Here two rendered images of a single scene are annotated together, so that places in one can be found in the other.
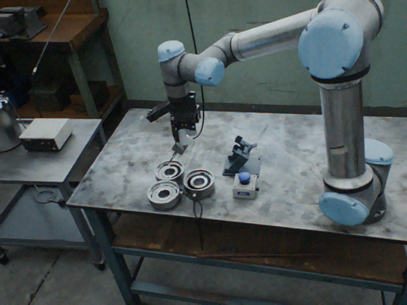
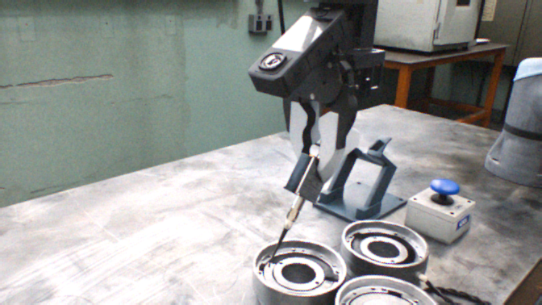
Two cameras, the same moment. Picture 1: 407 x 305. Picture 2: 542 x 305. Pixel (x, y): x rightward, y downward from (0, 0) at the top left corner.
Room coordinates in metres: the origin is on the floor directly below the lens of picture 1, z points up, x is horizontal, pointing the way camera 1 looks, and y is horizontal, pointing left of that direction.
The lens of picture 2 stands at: (0.85, 0.52, 1.13)
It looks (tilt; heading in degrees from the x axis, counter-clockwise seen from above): 21 degrees down; 297
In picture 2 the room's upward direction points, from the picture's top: 2 degrees clockwise
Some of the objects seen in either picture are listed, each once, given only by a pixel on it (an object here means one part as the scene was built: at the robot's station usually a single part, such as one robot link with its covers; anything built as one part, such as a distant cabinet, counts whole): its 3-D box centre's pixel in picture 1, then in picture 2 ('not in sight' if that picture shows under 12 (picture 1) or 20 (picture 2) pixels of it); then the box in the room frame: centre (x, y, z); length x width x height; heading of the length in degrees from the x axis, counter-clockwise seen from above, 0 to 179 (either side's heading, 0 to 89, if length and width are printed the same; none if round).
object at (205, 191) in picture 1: (199, 183); (382, 255); (0.94, 0.03, 0.82); 0.10 x 0.10 x 0.04
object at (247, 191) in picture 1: (246, 186); (441, 211); (0.89, -0.12, 0.82); 0.08 x 0.07 x 0.05; 72
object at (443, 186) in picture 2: (244, 180); (442, 197); (0.89, -0.12, 0.85); 0.04 x 0.04 x 0.05
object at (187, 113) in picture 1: (183, 110); (337, 48); (1.02, 0.05, 1.07); 0.09 x 0.08 x 0.12; 73
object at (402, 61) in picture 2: not in sight; (416, 101); (1.36, -2.72, 0.39); 1.50 x 0.62 x 0.78; 72
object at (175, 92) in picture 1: (177, 86); not in sight; (1.02, 0.06, 1.15); 0.08 x 0.08 x 0.05
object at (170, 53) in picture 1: (173, 63); not in sight; (1.02, 0.05, 1.23); 0.09 x 0.08 x 0.11; 50
